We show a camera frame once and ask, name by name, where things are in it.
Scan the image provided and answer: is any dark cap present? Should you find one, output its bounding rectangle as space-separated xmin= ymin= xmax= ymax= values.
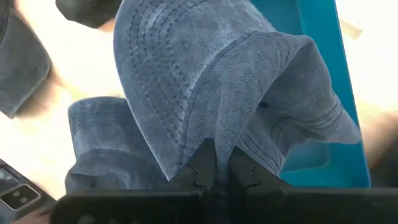
xmin=55 ymin=0 xmax=124 ymax=29

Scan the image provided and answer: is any teal plastic bin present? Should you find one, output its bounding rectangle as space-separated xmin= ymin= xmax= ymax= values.
xmin=250 ymin=0 xmax=371 ymax=189

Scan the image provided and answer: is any grey camera box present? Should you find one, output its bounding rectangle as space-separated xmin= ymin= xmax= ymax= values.
xmin=0 ymin=158 xmax=57 ymax=223

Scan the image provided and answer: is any blue denim cap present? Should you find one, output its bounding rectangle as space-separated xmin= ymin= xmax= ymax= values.
xmin=0 ymin=0 xmax=52 ymax=119
xmin=64 ymin=96 xmax=170 ymax=195
xmin=113 ymin=0 xmax=363 ymax=187

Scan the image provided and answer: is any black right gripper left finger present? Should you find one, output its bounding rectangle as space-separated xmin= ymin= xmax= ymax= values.
xmin=169 ymin=138 xmax=218 ymax=195

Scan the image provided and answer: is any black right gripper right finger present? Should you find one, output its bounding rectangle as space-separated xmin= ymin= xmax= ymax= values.
xmin=228 ymin=146 xmax=292 ymax=190

